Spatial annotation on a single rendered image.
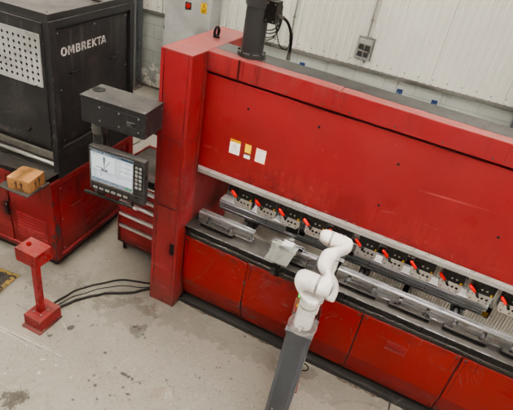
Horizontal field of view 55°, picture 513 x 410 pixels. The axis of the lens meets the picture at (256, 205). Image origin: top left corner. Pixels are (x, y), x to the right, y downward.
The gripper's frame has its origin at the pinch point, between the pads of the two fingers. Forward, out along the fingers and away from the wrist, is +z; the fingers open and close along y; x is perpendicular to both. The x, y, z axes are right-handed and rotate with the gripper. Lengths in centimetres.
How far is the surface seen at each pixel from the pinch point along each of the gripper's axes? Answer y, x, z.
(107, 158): -20, -167, -78
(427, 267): -21, 66, -53
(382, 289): -25, 45, -18
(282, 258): -24.6, -32.2, -23.0
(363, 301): -14.7, 33.4, -11.3
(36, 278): 19, -211, 22
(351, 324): -12.6, 31.0, 14.1
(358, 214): -36, 12, -72
